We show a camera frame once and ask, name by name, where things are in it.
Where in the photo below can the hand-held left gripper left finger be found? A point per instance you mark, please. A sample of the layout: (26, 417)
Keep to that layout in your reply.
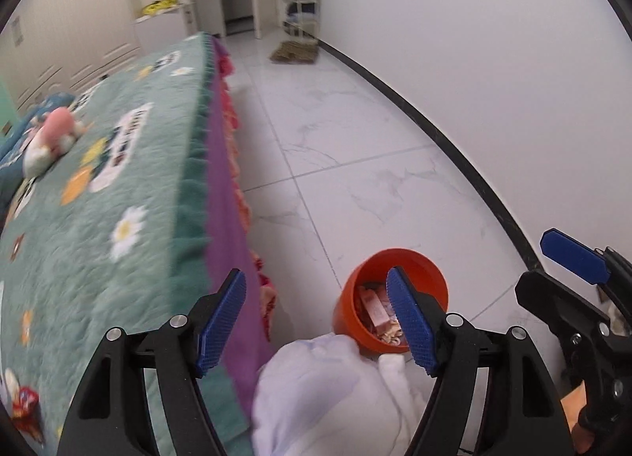
(222, 322)

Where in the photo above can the red snack packet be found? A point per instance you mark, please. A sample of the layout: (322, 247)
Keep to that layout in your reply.
(24, 406)

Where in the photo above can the orange plastic bucket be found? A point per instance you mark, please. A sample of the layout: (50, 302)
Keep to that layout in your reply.
(355, 322)

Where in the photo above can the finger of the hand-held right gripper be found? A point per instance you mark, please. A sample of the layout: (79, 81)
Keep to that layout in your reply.
(548, 293)
(572, 253)

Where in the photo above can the green printed blanket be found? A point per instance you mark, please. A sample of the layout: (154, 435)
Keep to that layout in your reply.
(98, 239)

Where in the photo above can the blue printed quilt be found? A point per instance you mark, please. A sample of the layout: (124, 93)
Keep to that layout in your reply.
(10, 150)

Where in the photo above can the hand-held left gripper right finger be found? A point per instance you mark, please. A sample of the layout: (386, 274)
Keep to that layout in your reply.
(412, 322)

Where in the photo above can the person's right hand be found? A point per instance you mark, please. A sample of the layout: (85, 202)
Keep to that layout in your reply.
(578, 416)

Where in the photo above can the person's white trousers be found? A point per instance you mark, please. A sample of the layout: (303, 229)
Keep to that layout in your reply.
(316, 397)

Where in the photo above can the purple bed sheet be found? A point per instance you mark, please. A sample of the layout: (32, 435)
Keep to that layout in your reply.
(227, 219)

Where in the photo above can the white shoe rack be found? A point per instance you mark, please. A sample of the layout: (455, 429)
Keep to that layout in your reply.
(302, 7)

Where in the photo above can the pink plush toy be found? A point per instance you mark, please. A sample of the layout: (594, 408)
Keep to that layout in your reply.
(59, 128)

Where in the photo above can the yellow toys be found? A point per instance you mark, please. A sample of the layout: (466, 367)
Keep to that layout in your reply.
(160, 4)

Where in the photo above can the white cat plush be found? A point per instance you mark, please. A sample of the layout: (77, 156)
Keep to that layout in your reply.
(37, 160)

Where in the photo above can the woven doormat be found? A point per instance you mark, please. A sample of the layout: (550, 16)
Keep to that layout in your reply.
(294, 52)

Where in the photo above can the pink ruffled bed skirt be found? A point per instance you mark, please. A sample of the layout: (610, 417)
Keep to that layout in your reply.
(232, 105)

